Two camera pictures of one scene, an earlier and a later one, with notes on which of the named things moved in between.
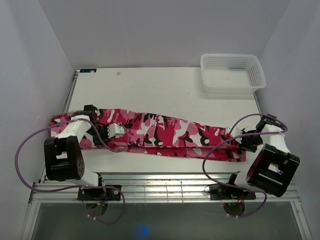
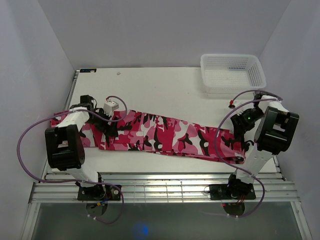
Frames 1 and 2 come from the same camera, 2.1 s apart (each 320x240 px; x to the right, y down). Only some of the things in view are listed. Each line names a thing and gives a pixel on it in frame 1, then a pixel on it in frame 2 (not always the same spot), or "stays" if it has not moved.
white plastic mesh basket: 232,73 stays
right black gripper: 244,146 → 240,129
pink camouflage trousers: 117,128 stays
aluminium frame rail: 148,188 stays
